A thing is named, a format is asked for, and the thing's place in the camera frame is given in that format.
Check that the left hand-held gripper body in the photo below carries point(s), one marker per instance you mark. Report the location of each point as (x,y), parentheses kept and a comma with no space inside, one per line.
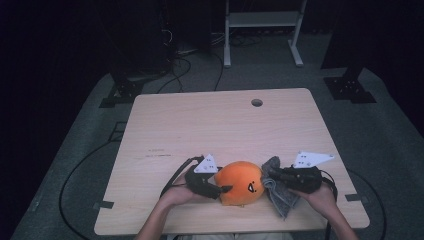
(201,183)

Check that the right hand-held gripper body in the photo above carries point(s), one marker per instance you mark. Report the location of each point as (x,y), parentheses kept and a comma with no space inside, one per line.
(303,176)

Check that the orange plush toy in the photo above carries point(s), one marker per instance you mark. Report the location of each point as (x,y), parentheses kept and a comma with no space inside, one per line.
(238,181)

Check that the grey fluffy cloth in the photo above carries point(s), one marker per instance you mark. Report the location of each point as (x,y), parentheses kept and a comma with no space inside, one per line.
(280,196)

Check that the person's left hand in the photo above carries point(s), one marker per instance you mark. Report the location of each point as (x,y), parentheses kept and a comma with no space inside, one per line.
(181,195)

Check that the person's right hand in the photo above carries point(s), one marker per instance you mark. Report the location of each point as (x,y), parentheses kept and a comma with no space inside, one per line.
(320,198)

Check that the black tape strip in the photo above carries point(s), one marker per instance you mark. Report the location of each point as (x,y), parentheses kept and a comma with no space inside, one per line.
(356,197)
(104,204)

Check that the black stand base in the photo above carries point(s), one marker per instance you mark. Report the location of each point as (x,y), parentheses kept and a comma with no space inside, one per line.
(121,93)
(348,88)

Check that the white metal stand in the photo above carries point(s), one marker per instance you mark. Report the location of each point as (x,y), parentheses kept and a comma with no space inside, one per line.
(263,20)

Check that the dark equipment cabinet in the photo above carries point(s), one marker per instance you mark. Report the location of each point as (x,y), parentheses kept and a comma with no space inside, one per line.
(140,36)

